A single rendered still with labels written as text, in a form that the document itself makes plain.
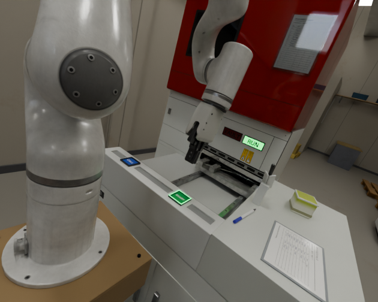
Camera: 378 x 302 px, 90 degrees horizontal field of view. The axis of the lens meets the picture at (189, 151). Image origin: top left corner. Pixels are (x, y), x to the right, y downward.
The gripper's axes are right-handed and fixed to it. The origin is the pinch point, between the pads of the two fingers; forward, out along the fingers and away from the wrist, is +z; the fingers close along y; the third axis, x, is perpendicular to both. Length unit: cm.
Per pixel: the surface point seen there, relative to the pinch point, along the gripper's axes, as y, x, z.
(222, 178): -50, -4, 13
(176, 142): -62, -49, 10
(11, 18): 0, -194, -25
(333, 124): -917, 56, -212
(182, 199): -3.4, 1.0, 14.7
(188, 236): -0.1, 9.4, 21.5
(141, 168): -5.1, -20.7, 14.9
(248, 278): 0.3, 27.2, 19.5
